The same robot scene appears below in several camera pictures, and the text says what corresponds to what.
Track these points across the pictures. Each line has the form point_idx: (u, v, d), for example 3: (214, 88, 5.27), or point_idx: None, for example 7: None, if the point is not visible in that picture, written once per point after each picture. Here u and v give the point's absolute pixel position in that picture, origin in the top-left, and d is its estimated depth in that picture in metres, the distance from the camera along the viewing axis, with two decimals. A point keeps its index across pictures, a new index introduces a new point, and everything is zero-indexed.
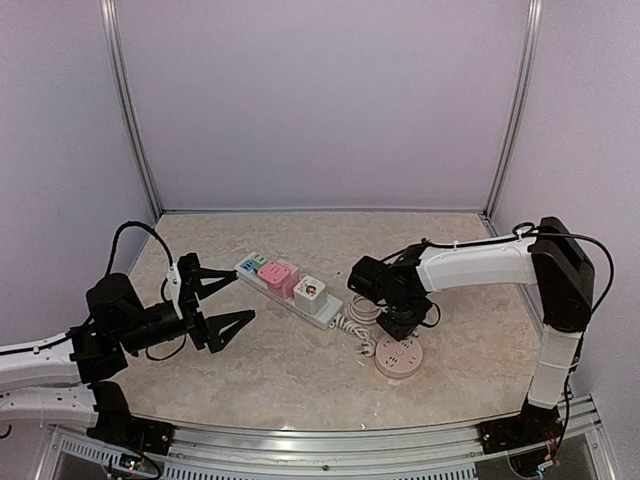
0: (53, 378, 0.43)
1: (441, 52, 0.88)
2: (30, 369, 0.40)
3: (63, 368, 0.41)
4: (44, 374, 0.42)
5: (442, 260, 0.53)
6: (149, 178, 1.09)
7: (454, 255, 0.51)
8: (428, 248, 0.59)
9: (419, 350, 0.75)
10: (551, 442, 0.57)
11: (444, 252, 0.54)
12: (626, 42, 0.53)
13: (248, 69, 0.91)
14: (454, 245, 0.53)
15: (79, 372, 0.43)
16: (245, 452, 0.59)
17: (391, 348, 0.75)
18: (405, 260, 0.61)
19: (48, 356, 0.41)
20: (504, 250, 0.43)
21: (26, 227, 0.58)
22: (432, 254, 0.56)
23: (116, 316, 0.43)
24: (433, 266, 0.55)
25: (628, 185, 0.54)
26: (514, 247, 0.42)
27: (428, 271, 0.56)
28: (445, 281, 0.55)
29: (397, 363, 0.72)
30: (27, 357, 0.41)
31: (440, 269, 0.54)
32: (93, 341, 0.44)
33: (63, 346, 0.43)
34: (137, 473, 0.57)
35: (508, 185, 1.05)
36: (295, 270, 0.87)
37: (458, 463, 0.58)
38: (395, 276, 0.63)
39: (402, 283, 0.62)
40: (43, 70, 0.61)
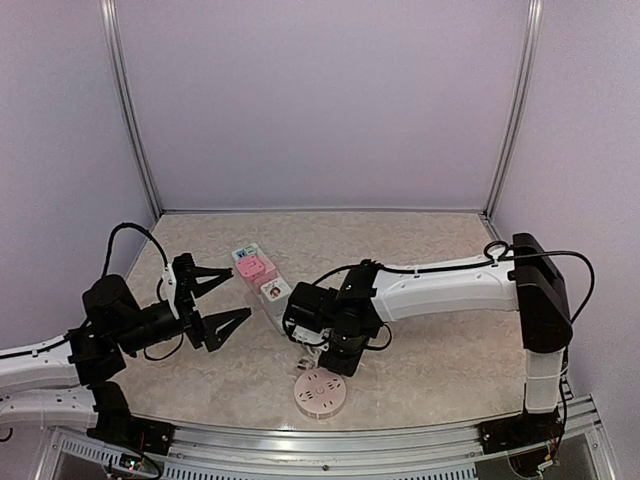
0: (55, 379, 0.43)
1: (441, 52, 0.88)
2: (30, 372, 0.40)
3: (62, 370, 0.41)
4: (45, 376, 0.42)
5: (404, 288, 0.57)
6: (149, 178, 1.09)
7: (419, 283, 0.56)
8: (381, 274, 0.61)
9: (341, 396, 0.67)
10: (551, 442, 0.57)
11: (406, 279, 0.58)
12: (626, 42, 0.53)
13: (248, 69, 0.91)
14: (415, 270, 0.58)
15: (78, 373, 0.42)
16: (245, 452, 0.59)
17: (315, 383, 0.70)
18: (354, 289, 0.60)
19: (47, 359, 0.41)
20: (479, 276, 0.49)
21: (26, 227, 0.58)
22: (392, 283, 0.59)
23: (114, 317, 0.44)
24: (394, 296, 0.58)
25: (627, 185, 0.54)
26: (488, 274, 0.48)
27: (387, 301, 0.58)
28: (407, 307, 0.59)
29: (309, 399, 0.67)
30: (28, 360, 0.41)
31: (403, 297, 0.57)
32: (92, 343, 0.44)
33: (62, 348, 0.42)
34: (137, 473, 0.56)
35: (508, 185, 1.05)
36: (271, 269, 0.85)
37: (458, 463, 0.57)
38: (342, 308, 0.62)
39: (352, 315, 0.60)
40: (43, 69, 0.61)
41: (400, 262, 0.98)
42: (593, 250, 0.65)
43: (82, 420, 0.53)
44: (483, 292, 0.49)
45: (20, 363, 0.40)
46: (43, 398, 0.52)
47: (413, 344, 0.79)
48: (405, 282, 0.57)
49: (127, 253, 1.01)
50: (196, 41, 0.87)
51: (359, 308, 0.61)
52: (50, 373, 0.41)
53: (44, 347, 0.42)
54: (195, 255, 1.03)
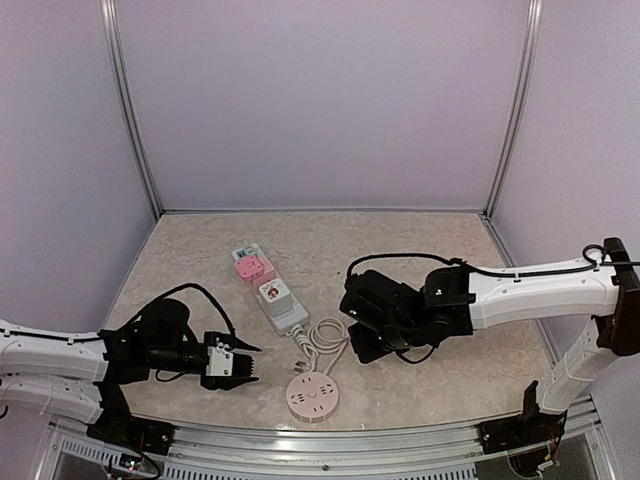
0: (74, 373, 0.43)
1: (441, 52, 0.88)
2: (65, 359, 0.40)
3: (92, 364, 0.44)
4: (73, 368, 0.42)
5: (501, 294, 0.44)
6: (149, 178, 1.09)
7: (517, 288, 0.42)
8: (472, 277, 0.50)
9: (328, 402, 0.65)
10: (551, 442, 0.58)
11: (502, 283, 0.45)
12: (626, 42, 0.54)
13: (249, 69, 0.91)
14: (515, 273, 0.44)
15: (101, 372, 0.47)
16: (245, 452, 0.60)
17: (307, 386, 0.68)
18: (450, 295, 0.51)
19: (81, 350, 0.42)
20: (584, 283, 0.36)
21: (26, 227, 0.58)
22: (483, 287, 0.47)
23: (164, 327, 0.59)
24: (485, 304, 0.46)
25: (627, 184, 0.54)
26: (595, 278, 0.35)
27: (481, 308, 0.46)
28: (499, 317, 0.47)
29: (299, 403, 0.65)
30: (68, 346, 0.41)
31: (495, 305, 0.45)
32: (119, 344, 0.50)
33: (94, 345, 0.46)
34: (137, 473, 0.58)
35: (508, 185, 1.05)
36: (270, 270, 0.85)
37: (459, 463, 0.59)
38: (434, 315, 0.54)
39: (446, 323, 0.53)
40: (44, 68, 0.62)
41: (400, 263, 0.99)
42: None
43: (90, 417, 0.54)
44: (589, 301, 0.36)
45: (59, 347, 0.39)
46: (51, 384, 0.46)
47: None
48: (499, 288, 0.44)
49: (127, 253, 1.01)
50: (197, 41, 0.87)
51: (453, 318, 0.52)
52: (81, 366, 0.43)
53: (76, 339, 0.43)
54: (195, 255, 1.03)
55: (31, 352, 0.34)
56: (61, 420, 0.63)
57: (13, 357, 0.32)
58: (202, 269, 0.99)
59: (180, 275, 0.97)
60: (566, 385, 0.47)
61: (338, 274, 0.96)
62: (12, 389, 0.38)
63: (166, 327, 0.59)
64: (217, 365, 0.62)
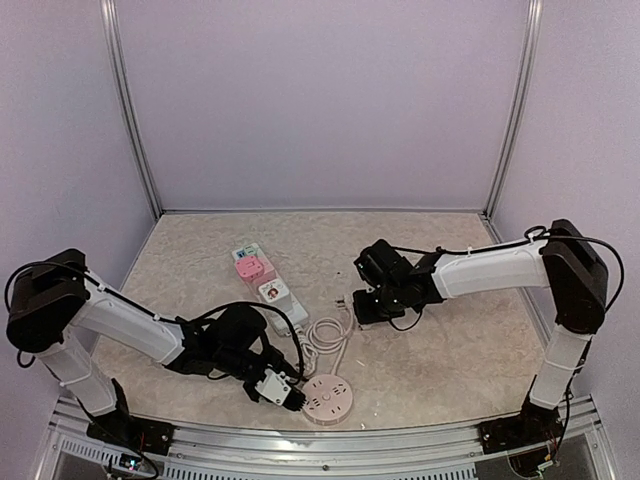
0: (152, 348, 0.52)
1: (441, 52, 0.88)
2: (147, 333, 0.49)
3: (167, 343, 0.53)
4: (149, 343, 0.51)
5: (456, 266, 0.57)
6: (149, 178, 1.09)
7: (469, 260, 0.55)
8: (442, 256, 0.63)
9: (347, 400, 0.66)
10: (551, 442, 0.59)
11: (459, 259, 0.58)
12: (626, 42, 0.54)
13: (249, 69, 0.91)
14: (468, 251, 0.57)
15: (172, 356, 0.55)
16: (245, 452, 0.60)
17: (319, 390, 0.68)
18: (420, 267, 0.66)
19: (162, 329, 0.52)
20: (517, 254, 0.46)
21: (28, 227, 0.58)
22: (445, 262, 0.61)
23: (243, 331, 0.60)
24: (445, 274, 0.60)
25: (628, 183, 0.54)
26: (526, 250, 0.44)
27: (443, 278, 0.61)
28: (461, 286, 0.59)
29: (315, 408, 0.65)
30: (152, 322, 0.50)
31: (454, 275, 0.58)
32: (193, 338, 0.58)
33: (174, 330, 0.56)
34: (137, 473, 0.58)
35: (508, 185, 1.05)
36: (270, 270, 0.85)
37: (459, 463, 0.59)
38: (411, 283, 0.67)
39: (419, 291, 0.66)
40: (44, 67, 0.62)
41: None
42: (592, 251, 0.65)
43: (98, 411, 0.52)
44: (522, 268, 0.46)
45: (142, 318, 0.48)
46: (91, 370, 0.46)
47: (413, 343, 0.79)
48: (455, 261, 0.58)
49: (127, 252, 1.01)
50: (197, 41, 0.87)
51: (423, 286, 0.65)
52: (154, 344, 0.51)
53: (159, 319, 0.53)
54: (195, 255, 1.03)
55: (112, 312, 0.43)
56: (61, 420, 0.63)
57: (100, 311, 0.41)
58: (201, 269, 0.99)
59: (180, 275, 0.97)
60: (545, 373, 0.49)
61: (337, 274, 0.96)
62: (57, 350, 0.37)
63: (245, 331, 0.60)
64: (271, 390, 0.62)
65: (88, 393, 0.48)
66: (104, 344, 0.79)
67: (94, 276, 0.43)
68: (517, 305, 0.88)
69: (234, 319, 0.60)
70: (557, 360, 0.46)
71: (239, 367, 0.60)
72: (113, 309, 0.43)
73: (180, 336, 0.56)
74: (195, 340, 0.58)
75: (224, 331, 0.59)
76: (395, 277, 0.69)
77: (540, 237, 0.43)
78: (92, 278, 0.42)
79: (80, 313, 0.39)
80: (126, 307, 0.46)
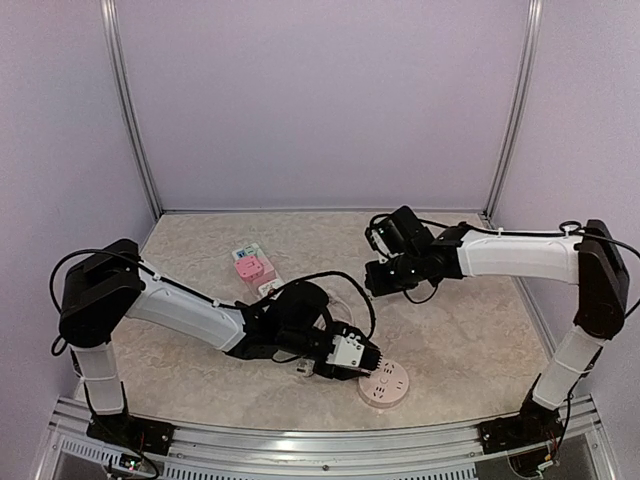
0: (218, 332, 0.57)
1: (441, 52, 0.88)
2: (210, 318, 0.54)
3: (231, 327, 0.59)
4: (213, 327, 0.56)
5: (485, 244, 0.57)
6: (149, 178, 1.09)
7: (500, 242, 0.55)
8: (469, 233, 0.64)
9: (404, 374, 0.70)
10: (552, 442, 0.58)
11: (490, 238, 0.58)
12: (626, 41, 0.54)
13: (249, 70, 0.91)
14: (500, 231, 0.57)
15: (235, 339, 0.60)
16: (245, 452, 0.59)
17: (376, 377, 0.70)
18: (446, 240, 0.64)
19: (222, 314, 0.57)
20: (553, 246, 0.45)
21: (28, 227, 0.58)
22: (475, 239, 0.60)
23: (302, 310, 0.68)
24: (470, 251, 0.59)
25: (628, 183, 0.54)
26: (562, 243, 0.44)
27: (468, 255, 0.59)
28: (482, 266, 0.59)
29: (384, 394, 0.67)
30: (210, 309, 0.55)
31: (482, 256, 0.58)
32: (255, 320, 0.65)
33: (236, 315, 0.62)
34: (137, 473, 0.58)
35: (508, 185, 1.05)
36: (270, 271, 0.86)
37: (459, 463, 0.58)
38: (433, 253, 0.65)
39: (440, 262, 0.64)
40: (43, 68, 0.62)
41: None
42: None
43: (103, 410, 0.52)
44: (554, 262, 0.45)
45: (200, 307, 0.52)
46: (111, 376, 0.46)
47: (413, 343, 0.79)
48: (484, 240, 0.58)
49: None
50: (198, 41, 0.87)
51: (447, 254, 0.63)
52: (213, 329, 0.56)
53: (218, 306, 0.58)
54: (195, 255, 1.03)
55: (172, 302, 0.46)
56: (62, 420, 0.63)
57: (160, 300, 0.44)
58: (202, 269, 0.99)
59: (180, 275, 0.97)
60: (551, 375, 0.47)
61: (337, 274, 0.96)
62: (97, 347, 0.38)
63: (306, 308, 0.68)
64: (347, 354, 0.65)
65: (98, 394, 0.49)
66: None
67: (151, 268, 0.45)
68: (517, 306, 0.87)
69: (294, 302, 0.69)
70: (565, 360, 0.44)
71: (304, 344, 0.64)
72: (171, 299, 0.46)
73: (239, 322, 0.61)
74: (254, 322, 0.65)
75: (284, 312, 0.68)
76: (416, 244, 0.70)
77: (576, 232, 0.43)
78: (147, 269, 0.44)
79: (139, 304, 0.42)
80: (185, 298, 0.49)
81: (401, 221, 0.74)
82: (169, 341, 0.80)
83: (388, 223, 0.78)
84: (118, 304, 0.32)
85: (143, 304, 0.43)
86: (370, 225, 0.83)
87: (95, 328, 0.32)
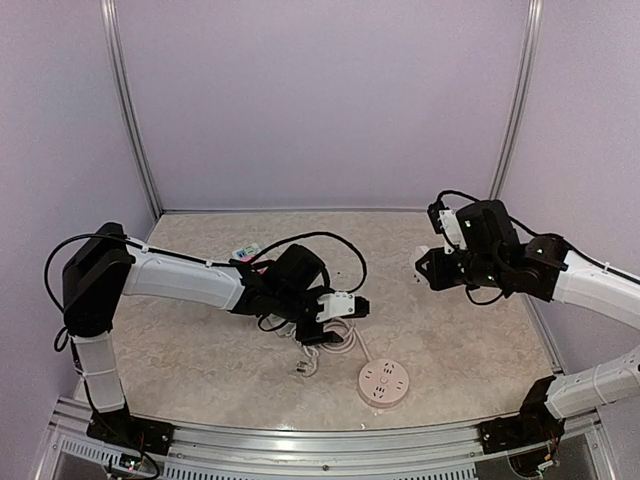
0: (216, 289, 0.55)
1: (441, 52, 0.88)
2: (203, 275, 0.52)
3: (228, 283, 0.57)
4: (209, 286, 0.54)
5: (590, 277, 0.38)
6: (149, 178, 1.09)
7: (610, 279, 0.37)
8: (569, 253, 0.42)
9: (405, 375, 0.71)
10: (551, 442, 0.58)
11: (595, 268, 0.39)
12: (627, 42, 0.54)
13: (249, 70, 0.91)
14: (606, 265, 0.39)
15: (232, 293, 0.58)
16: (245, 452, 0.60)
17: (376, 377, 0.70)
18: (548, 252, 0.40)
19: (217, 273, 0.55)
20: None
21: (28, 227, 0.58)
22: (577, 263, 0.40)
23: (306, 271, 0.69)
24: (572, 281, 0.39)
25: (629, 183, 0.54)
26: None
27: (568, 285, 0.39)
28: (572, 299, 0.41)
29: (384, 394, 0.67)
30: (204, 270, 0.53)
31: (579, 290, 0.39)
32: (254, 275, 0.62)
33: (233, 271, 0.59)
34: (137, 473, 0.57)
35: (508, 185, 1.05)
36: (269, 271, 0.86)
37: (459, 463, 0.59)
38: (527, 265, 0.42)
39: (534, 279, 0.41)
40: (44, 69, 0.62)
41: (400, 263, 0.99)
42: (593, 252, 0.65)
43: (104, 407, 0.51)
44: None
45: (194, 270, 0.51)
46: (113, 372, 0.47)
47: (413, 343, 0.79)
48: (590, 269, 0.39)
49: None
50: (198, 41, 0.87)
51: (544, 271, 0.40)
52: (214, 289, 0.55)
53: (212, 265, 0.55)
54: (195, 255, 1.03)
55: (164, 270, 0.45)
56: (61, 420, 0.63)
57: (150, 269, 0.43)
58: None
59: None
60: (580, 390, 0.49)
61: (337, 274, 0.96)
62: (101, 336, 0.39)
63: (308, 266, 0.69)
64: (341, 303, 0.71)
65: (97, 392, 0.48)
66: None
67: (136, 241, 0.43)
68: (518, 306, 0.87)
69: (294, 260, 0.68)
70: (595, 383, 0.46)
71: (298, 306, 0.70)
72: (163, 268, 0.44)
73: (238, 277, 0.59)
74: (253, 279, 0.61)
75: (286, 269, 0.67)
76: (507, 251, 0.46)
77: None
78: (135, 242, 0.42)
79: (133, 280, 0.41)
80: (177, 265, 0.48)
81: (496, 217, 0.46)
82: (169, 340, 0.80)
83: (477, 213, 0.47)
84: (113, 284, 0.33)
85: (137, 278, 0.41)
86: (437, 201, 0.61)
87: (97, 313, 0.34)
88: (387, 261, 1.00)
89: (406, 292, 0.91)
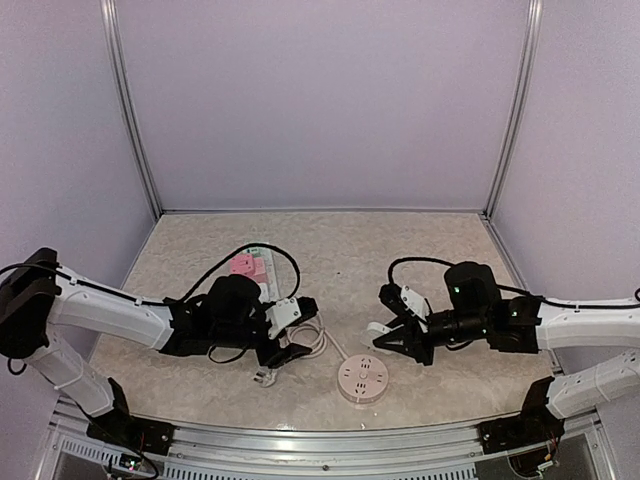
0: (136, 328, 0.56)
1: (441, 51, 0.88)
2: (127, 316, 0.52)
3: (150, 324, 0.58)
4: (134, 325, 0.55)
5: (563, 320, 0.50)
6: (149, 177, 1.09)
7: (576, 317, 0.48)
8: (542, 303, 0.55)
9: (384, 369, 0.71)
10: (551, 442, 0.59)
11: (565, 312, 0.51)
12: (627, 42, 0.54)
13: (249, 69, 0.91)
14: (576, 304, 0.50)
15: (153, 332, 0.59)
16: (245, 452, 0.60)
17: (355, 376, 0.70)
18: (522, 316, 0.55)
19: (146, 313, 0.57)
20: (626, 318, 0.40)
21: (28, 227, 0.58)
22: (551, 312, 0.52)
23: (236, 302, 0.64)
24: (549, 330, 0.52)
25: (629, 182, 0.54)
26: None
27: (547, 333, 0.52)
28: (567, 341, 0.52)
29: (366, 390, 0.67)
30: (135, 307, 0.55)
31: (559, 332, 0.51)
32: (186, 316, 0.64)
33: (161, 310, 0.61)
34: (136, 473, 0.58)
35: (508, 185, 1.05)
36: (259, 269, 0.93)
37: (459, 463, 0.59)
38: (508, 331, 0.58)
39: (515, 341, 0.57)
40: (44, 69, 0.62)
41: (400, 264, 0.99)
42: (594, 253, 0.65)
43: (96, 411, 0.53)
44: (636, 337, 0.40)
45: (125, 307, 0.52)
46: (83, 375, 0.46)
47: None
48: (563, 314, 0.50)
49: (126, 253, 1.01)
50: (197, 41, 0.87)
51: (523, 337, 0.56)
52: (139, 326, 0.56)
53: (142, 304, 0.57)
54: (196, 255, 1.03)
55: (92, 304, 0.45)
56: (61, 420, 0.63)
57: (76, 303, 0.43)
58: (202, 269, 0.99)
59: (180, 275, 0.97)
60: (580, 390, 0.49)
61: (338, 274, 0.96)
62: (36, 352, 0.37)
63: (239, 299, 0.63)
64: (283, 312, 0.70)
65: (85, 394, 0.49)
66: (104, 344, 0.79)
67: (67, 272, 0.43)
68: None
69: (224, 292, 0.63)
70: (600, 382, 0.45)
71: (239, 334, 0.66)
72: (90, 302, 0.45)
73: (165, 318, 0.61)
74: (188, 318, 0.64)
75: (215, 306, 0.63)
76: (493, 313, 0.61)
77: None
78: (63, 273, 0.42)
79: (60, 310, 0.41)
80: (107, 302, 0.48)
81: (483, 283, 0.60)
82: None
83: (467, 279, 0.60)
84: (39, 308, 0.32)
85: (62, 310, 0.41)
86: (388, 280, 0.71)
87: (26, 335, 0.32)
88: (387, 261, 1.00)
89: None
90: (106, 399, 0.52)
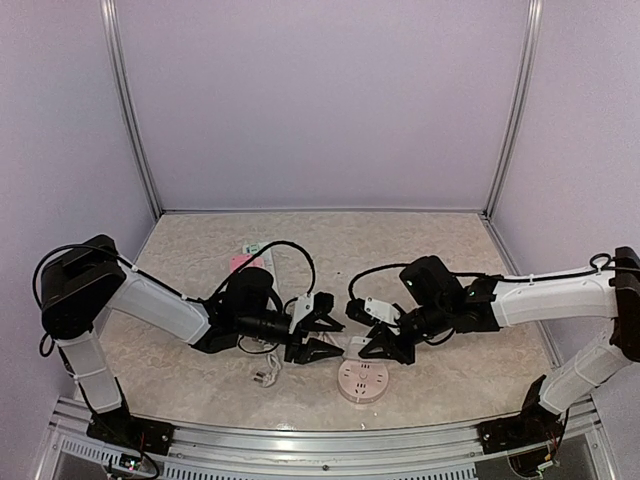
0: (181, 322, 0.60)
1: (441, 51, 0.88)
2: (175, 309, 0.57)
3: (193, 318, 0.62)
4: (180, 318, 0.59)
5: (518, 294, 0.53)
6: (149, 178, 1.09)
7: (530, 290, 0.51)
8: (499, 281, 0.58)
9: (384, 369, 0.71)
10: (551, 442, 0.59)
11: (520, 286, 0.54)
12: (627, 41, 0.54)
13: (249, 69, 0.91)
14: (530, 278, 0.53)
15: (193, 329, 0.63)
16: (245, 452, 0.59)
17: (355, 376, 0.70)
18: (478, 296, 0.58)
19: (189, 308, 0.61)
20: (583, 284, 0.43)
21: (29, 228, 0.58)
22: (507, 287, 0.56)
23: (251, 294, 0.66)
24: (505, 303, 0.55)
25: (628, 181, 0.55)
26: (594, 280, 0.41)
27: (503, 306, 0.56)
28: (523, 316, 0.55)
29: (366, 390, 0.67)
30: (181, 301, 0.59)
31: (515, 304, 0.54)
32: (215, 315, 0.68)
33: (197, 307, 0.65)
34: (136, 473, 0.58)
35: (508, 185, 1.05)
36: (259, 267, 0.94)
37: (459, 463, 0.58)
38: (467, 310, 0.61)
39: (475, 319, 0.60)
40: (44, 71, 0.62)
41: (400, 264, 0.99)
42: (593, 252, 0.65)
43: (101, 407, 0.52)
44: (592, 302, 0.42)
45: (172, 300, 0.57)
46: (101, 374, 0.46)
47: None
48: (519, 288, 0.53)
49: (127, 253, 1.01)
50: (197, 41, 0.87)
51: (481, 314, 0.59)
52: (183, 321, 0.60)
53: (186, 299, 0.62)
54: (195, 255, 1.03)
55: (147, 292, 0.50)
56: (61, 420, 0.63)
57: (135, 290, 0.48)
58: (202, 269, 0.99)
59: (180, 275, 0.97)
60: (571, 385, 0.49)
61: (337, 274, 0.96)
62: (76, 339, 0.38)
63: (254, 291, 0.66)
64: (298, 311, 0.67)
65: (95, 389, 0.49)
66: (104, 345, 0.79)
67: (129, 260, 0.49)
68: None
69: (238, 287, 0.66)
70: (586, 372, 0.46)
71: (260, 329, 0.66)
72: (147, 289, 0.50)
73: (205, 316, 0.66)
74: (216, 316, 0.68)
75: (234, 302, 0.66)
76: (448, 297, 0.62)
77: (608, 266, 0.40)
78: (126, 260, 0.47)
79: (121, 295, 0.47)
80: (160, 292, 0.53)
81: (432, 273, 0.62)
82: (168, 341, 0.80)
83: (415, 271, 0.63)
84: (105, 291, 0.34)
85: (123, 294, 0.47)
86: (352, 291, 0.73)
87: (80, 316, 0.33)
88: (387, 261, 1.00)
89: (406, 292, 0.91)
90: (115, 397, 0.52)
